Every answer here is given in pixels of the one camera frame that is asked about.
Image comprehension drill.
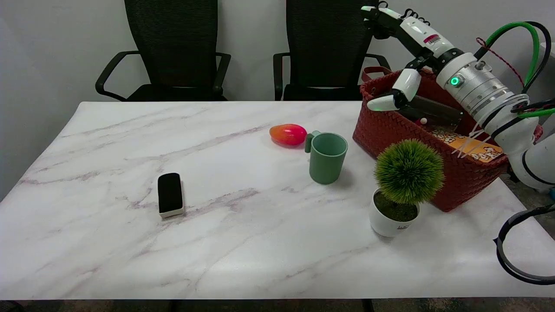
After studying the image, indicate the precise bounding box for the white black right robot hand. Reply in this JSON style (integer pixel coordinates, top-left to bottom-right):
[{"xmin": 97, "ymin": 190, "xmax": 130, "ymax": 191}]
[{"xmin": 361, "ymin": 2, "xmax": 463, "ymax": 112}]

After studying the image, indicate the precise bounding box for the green ball plant white pot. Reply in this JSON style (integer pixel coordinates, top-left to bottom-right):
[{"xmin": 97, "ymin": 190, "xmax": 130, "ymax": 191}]
[{"xmin": 369, "ymin": 139, "xmax": 445, "ymax": 237}]

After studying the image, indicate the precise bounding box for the black bottle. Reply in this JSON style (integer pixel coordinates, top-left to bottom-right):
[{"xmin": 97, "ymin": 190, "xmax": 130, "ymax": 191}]
[{"xmin": 397, "ymin": 93, "xmax": 464, "ymax": 128}]

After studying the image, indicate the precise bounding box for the orange popcorn box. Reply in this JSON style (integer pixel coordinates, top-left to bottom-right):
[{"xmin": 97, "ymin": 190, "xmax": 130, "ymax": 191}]
[{"xmin": 428, "ymin": 127, "xmax": 504, "ymax": 163}]

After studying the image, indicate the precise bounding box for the black mesh office chair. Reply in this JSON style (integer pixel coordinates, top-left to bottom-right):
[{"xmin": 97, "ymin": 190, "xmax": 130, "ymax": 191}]
[
  {"xmin": 273, "ymin": 0, "xmax": 391, "ymax": 101},
  {"xmin": 95, "ymin": 0, "xmax": 232, "ymax": 102}
]

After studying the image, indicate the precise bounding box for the red woven basket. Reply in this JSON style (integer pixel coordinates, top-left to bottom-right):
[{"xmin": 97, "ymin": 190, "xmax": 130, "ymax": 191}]
[{"xmin": 353, "ymin": 66, "xmax": 543, "ymax": 212}]

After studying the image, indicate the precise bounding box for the green mug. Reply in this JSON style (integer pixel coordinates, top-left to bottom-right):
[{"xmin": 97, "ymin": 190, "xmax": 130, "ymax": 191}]
[{"xmin": 304, "ymin": 130, "xmax": 349, "ymax": 185}]

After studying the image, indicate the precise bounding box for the red orange toy mango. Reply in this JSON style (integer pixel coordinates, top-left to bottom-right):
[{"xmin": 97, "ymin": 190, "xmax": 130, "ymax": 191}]
[{"xmin": 269, "ymin": 123, "xmax": 307, "ymax": 146}]

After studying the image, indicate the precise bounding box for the black whiteboard eraser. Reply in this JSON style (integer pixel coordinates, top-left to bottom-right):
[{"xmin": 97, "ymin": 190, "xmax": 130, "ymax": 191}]
[{"xmin": 157, "ymin": 172, "xmax": 185, "ymax": 218}]

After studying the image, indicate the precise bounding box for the red twisted wire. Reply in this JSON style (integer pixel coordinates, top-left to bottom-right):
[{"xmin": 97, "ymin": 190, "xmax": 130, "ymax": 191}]
[{"xmin": 476, "ymin": 38, "xmax": 525, "ymax": 87}]

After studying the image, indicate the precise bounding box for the green robot cable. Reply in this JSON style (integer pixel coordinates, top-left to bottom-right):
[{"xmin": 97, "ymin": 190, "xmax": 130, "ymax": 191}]
[{"xmin": 475, "ymin": 22, "xmax": 555, "ymax": 120}]

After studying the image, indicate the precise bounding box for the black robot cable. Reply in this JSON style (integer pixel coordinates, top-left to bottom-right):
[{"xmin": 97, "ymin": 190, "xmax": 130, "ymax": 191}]
[{"xmin": 512, "ymin": 21, "xmax": 555, "ymax": 114}]

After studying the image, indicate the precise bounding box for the black looped cable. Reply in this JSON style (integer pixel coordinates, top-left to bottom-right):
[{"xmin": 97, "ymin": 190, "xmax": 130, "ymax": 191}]
[{"xmin": 494, "ymin": 204, "xmax": 555, "ymax": 285}]

